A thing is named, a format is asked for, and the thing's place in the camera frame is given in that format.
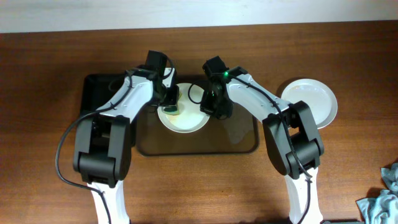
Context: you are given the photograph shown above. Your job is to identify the pale blue plate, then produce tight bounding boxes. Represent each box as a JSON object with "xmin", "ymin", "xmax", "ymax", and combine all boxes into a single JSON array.
[{"xmin": 281, "ymin": 78, "xmax": 338, "ymax": 129}]

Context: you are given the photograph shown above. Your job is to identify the brown serving tray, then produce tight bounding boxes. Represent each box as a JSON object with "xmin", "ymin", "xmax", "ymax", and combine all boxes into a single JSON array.
[{"xmin": 135, "ymin": 74, "xmax": 260, "ymax": 157}]

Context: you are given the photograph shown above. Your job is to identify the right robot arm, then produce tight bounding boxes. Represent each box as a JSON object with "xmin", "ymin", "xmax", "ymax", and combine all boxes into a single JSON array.
[{"xmin": 200, "ymin": 56, "xmax": 324, "ymax": 223}]

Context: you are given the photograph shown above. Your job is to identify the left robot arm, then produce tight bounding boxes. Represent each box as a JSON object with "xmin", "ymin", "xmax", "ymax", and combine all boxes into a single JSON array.
[{"xmin": 73, "ymin": 50, "xmax": 179, "ymax": 223}]

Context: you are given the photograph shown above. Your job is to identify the black plastic tray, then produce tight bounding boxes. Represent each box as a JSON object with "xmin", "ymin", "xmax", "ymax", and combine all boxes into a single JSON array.
[{"xmin": 80, "ymin": 74, "xmax": 137, "ymax": 147}]

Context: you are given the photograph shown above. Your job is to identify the white plate back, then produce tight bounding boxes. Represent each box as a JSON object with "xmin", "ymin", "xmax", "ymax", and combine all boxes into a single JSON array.
[{"xmin": 157, "ymin": 83, "xmax": 210, "ymax": 134}]

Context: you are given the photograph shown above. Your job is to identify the blue grey cloth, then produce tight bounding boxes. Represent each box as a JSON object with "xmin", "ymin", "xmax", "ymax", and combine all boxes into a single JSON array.
[{"xmin": 356, "ymin": 163, "xmax": 397, "ymax": 224}]

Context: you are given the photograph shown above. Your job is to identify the green yellow sponge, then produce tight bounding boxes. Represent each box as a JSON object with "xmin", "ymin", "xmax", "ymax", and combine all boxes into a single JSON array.
[{"xmin": 161, "ymin": 91, "xmax": 182, "ymax": 116}]

